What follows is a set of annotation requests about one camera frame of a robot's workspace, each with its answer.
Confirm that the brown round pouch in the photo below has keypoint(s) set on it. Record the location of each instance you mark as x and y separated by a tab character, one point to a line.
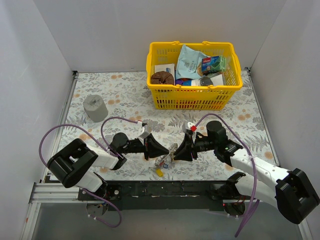
162	78

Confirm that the yellow key tag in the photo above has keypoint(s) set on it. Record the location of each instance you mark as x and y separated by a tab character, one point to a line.
159	172

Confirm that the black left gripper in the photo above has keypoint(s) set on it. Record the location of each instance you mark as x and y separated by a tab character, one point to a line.
146	147

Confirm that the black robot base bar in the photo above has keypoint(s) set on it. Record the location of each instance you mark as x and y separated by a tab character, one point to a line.
171	195

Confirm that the white box in basket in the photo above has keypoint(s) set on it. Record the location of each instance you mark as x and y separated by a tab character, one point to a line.
168	68

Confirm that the floral patterned table mat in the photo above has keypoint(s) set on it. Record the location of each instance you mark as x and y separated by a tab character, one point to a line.
129	100

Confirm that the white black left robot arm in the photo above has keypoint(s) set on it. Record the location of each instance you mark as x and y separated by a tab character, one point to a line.
71	165

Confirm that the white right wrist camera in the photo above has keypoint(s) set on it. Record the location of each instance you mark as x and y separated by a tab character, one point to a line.
189	128

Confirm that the light blue chips bag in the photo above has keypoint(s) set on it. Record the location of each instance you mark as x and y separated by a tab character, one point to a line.
189	63

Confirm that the yellow plastic shopping basket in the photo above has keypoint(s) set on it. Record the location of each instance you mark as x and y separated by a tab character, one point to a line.
187	93

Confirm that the white paper item in basket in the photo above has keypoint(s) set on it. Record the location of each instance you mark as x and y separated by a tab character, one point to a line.
216	80

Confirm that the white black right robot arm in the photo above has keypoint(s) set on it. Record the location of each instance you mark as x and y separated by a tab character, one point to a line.
291	192

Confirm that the grey cylinder block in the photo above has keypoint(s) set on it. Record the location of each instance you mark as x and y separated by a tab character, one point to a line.
95	107

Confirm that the green sponge pack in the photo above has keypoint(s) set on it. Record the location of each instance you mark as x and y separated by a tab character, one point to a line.
213	64

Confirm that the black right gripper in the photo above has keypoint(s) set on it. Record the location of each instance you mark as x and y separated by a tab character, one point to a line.
194	146

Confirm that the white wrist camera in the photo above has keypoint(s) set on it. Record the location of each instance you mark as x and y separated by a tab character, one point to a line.
189	128
144	131

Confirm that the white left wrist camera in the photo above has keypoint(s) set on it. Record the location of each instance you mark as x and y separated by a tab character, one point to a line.
144	131

